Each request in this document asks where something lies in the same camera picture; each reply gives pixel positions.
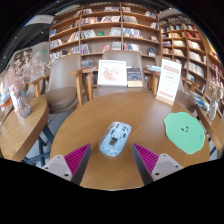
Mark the transparent computer mouse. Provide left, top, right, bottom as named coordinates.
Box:
left=98, top=121, right=133, bottom=158

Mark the white red table sign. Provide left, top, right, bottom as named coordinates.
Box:
left=155, top=58, right=183, bottom=107

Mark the round wooden side table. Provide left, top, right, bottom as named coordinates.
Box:
left=196, top=104, right=224, bottom=153
left=0, top=95, right=51, bottom=164

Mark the wide wooden bookshelf unit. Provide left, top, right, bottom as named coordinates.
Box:
left=48, top=2, right=161, bottom=68

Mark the green smiley mouse pad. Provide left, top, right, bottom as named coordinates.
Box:
left=163, top=111, right=206, bottom=155

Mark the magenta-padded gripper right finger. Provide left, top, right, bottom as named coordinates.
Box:
left=131, top=143, right=184, bottom=186

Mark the curved wooden bookshelf unit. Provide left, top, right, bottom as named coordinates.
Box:
left=159, top=13, right=224, bottom=101

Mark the glass vase with pale flowers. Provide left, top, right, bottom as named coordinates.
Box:
left=206, top=64, right=224, bottom=122

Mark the small distant bookshelf unit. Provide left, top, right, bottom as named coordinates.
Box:
left=13, top=48, right=34, bottom=68

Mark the glass vase with pink flowers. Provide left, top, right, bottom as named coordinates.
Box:
left=3, top=51, right=51, bottom=119

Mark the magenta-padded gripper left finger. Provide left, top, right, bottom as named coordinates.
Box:
left=41, top=143, right=92, bottom=185

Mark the stack of magazines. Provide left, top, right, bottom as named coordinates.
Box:
left=189, top=90, right=211, bottom=111

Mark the white hanging ceiling panel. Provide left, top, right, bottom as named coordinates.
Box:
left=24, top=14, right=55, bottom=27

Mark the white framed picture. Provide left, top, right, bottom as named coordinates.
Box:
left=96, top=59, right=128, bottom=88

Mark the light blue book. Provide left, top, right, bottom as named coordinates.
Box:
left=144, top=64, right=163, bottom=73

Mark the dark book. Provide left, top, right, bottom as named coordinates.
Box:
left=126, top=67, right=144, bottom=88

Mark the small white card sign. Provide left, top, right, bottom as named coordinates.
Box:
left=9, top=87, right=19, bottom=111

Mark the taupe wooden-armed armchair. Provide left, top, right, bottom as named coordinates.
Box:
left=42, top=53, right=88, bottom=114
left=154, top=54, right=198, bottom=113
left=81, top=49, right=155, bottom=99
left=27, top=73, right=51, bottom=98

